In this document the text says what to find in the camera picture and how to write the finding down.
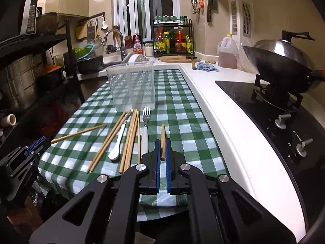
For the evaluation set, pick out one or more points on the dark bowl on shelf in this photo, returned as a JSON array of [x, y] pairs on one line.
[[47, 24]]

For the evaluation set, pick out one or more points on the black cooking pot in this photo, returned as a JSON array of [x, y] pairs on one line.
[[90, 65]]

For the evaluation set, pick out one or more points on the round wooden cutting board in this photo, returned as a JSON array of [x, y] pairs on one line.
[[178, 59]]

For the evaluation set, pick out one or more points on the ginger pieces on counter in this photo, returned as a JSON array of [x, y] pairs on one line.
[[210, 61]]

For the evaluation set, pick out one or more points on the blue striped dish cloth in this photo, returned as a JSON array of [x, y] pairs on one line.
[[207, 67]]

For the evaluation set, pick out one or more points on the black glass gas stove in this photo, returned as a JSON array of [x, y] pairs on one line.
[[295, 135]]

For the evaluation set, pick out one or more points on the white jar with lid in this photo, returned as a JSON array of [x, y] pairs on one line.
[[149, 49]]

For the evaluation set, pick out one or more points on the white-handled steel fork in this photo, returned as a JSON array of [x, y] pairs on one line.
[[145, 136]]

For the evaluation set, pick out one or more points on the microwave oven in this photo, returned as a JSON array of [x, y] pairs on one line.
[[19, 19]]

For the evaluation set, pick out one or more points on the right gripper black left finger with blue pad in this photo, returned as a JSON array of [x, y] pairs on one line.
[[150, 183]]

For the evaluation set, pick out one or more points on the white sink strainer plate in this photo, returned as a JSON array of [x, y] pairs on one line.
[[134, 58]]

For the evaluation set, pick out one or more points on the white ceramic spoon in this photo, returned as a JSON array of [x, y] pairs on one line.
[[114, 154]]

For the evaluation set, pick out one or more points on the clear plastic utensil basket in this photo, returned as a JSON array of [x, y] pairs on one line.
[[132, 86]]

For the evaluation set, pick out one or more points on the plastic jug of brown liquid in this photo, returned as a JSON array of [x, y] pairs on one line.
[[227, 51]]

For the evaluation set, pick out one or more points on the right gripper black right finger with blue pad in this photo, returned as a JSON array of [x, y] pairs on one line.
[[175, 182]]

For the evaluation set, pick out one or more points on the hanging metal grater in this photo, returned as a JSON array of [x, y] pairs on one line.
[[90, 31]]

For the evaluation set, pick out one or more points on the wooden chopstick middle pair left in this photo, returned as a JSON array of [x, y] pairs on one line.
[[123, 161]]

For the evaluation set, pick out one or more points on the wooden chopstick pair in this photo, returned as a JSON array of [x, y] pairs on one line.
[[131, 142], [123, 161]]

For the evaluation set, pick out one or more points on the black condiment rack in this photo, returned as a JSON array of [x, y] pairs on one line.
[[173, 36]]

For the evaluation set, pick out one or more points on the black metal shelf unit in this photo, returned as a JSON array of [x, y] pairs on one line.
[[58, 92]]

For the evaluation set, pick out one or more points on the hanging white ladle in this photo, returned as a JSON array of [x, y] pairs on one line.
[[104, 24]]

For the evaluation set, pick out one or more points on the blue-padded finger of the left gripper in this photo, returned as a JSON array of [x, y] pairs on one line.
[[39, 147]]

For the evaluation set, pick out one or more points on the black wok with steel lid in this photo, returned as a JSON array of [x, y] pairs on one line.
[[283, 65]]

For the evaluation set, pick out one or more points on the chrome kitchen faucet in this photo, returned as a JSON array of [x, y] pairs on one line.
[[118, 40]]

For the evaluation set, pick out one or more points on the wooden chopstick middle pair right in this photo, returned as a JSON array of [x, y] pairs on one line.
[[131, 142]]

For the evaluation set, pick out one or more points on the large steel stock pot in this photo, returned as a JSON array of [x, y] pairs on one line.
[[18, 83]]

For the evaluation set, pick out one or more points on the green and blue colanders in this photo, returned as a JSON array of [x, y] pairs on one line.
[[83, 52]]

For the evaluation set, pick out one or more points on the pink dish soap bottle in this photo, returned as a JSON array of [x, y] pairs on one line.
[[137, 44]]

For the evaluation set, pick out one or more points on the wooden-handled spatula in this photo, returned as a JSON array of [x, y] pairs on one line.
[[193, 63]]

